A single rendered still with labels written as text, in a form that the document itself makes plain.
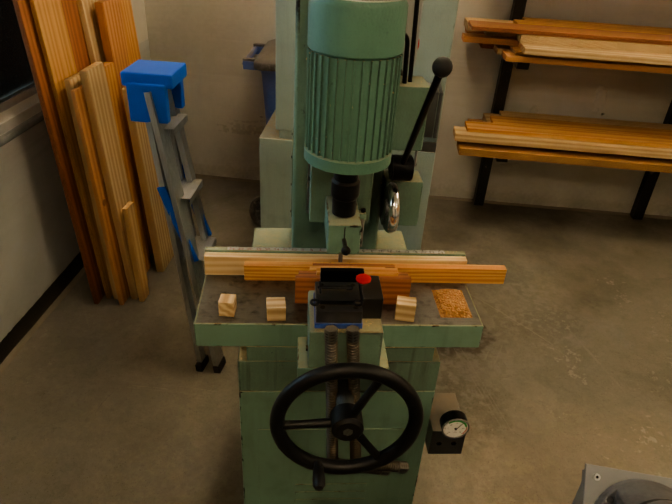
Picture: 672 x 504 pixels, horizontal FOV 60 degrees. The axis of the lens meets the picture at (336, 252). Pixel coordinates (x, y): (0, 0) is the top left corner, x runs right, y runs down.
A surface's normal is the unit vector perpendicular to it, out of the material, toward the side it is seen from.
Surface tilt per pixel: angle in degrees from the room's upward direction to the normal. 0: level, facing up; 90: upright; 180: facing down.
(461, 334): 90
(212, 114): 90
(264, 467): 90
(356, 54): 90
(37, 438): 0
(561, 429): 0
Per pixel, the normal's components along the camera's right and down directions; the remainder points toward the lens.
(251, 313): 0.06, -0.85
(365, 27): 0.12, 0.53
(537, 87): -0.09, 0.52
